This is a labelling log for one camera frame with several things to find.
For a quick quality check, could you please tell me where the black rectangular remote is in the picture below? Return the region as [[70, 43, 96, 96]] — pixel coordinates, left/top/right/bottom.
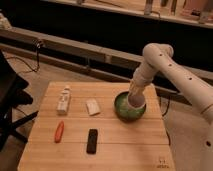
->
[[86, 129, 98, 154]]

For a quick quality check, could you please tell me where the orange carrot toy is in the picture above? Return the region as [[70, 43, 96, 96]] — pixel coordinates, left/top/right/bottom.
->
[[54, 121, 64, 143]]

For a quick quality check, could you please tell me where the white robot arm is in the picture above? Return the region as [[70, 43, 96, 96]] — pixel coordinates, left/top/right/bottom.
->
[[128, 43, 213, 171]]

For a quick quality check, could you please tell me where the white rectangular block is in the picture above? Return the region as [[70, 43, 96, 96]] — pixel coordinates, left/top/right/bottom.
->
[[86, 99, 100, 116]]

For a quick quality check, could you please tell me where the green ceramic bowl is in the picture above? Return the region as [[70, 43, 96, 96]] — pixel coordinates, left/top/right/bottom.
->
[[114, 91, 146, 122]]

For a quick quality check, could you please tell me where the white tube bottle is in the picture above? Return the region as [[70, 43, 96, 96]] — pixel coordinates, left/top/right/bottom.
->
[[57, 86, 71, 115]]

